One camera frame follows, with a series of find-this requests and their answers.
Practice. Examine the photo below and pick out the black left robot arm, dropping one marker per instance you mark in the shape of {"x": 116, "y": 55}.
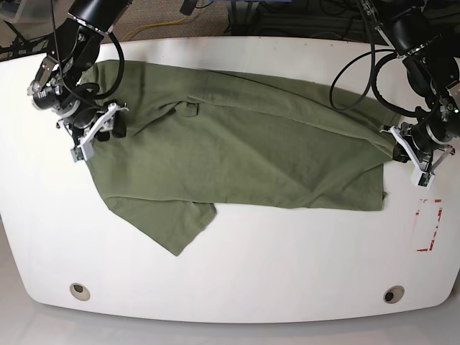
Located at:
{"x": 432, "y": 72}

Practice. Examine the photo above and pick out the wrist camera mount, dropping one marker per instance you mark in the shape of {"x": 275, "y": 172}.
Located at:
{"x": 83, "y": 145}
{"x": 424, "y": 170}

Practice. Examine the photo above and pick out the black tripod stand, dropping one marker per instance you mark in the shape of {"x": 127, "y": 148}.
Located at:
{"x": 24, "y": 37}

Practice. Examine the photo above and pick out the table cable grommet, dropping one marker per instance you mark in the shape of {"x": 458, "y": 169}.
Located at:
{"x": 80, "y": 292}
{"x": 394, "y": 294}

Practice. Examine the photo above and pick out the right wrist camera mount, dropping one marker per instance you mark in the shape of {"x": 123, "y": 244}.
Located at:
{"x": 83, "y": 145}

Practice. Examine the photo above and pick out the red tape rectangle marking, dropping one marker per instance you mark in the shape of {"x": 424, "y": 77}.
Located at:
{"x": 426, "y": 224}

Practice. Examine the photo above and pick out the right table cable grommet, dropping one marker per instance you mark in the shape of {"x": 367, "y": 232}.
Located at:
{"x": 394, "y": 294}

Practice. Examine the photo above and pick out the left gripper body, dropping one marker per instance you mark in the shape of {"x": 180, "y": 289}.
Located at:
{"x": 425, "y": 139}

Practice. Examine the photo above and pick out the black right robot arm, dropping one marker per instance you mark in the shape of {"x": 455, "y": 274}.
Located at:
{"x": 73, "y": 49}

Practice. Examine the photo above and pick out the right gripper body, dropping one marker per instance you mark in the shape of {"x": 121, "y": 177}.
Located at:
{"x": 80, "y": 119}

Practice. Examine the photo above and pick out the olive green T-shirt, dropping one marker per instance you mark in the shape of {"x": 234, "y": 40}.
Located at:
{"x": 196, "y": 138}

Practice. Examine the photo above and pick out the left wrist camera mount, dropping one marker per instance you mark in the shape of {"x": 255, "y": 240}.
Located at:
{"x": 424, "y": 170}

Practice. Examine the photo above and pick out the left table cable grommet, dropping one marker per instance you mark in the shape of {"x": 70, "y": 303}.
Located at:
{"x": 80, "y": 292}

